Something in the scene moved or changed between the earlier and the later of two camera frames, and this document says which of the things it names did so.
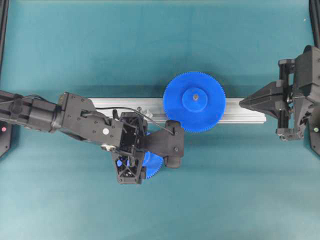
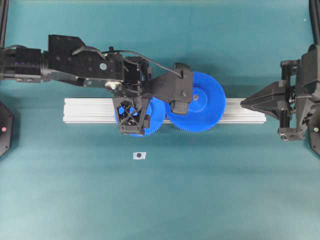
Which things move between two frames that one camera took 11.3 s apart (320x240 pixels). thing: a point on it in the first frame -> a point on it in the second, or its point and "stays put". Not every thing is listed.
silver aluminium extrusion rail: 234,111 stays put
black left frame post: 4,6 stays put
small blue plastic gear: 151,163 -> 154,118
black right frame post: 314,14 stays put
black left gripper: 127,135 -> 68,58
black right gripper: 283,99 stays put
